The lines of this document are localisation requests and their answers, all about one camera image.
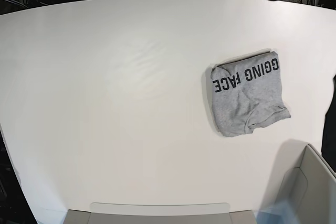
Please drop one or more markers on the blue translucent bag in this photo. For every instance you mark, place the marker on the blue translucent bag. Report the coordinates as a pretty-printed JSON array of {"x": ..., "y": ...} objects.
[{"x": 280, "y": 213}]

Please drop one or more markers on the grey bin front edge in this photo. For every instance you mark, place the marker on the grey bin front edge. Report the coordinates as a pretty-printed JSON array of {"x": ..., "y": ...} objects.
[{"x": 121, "y": 213}]

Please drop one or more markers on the grey T-shirt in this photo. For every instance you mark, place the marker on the grey T-shirt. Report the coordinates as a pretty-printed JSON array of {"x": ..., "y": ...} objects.
[{"x": 247, "y": 94}]

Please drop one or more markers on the grey cardboard box right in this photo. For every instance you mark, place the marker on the grey cardboard box right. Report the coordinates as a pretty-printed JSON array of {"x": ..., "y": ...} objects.
[{"x": 309, "y": 191}]

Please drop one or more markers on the dark clothed person at edge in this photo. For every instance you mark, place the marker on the dark clothed person at edge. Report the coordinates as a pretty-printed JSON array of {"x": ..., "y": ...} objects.
[{"x": 328, "y": 149}]

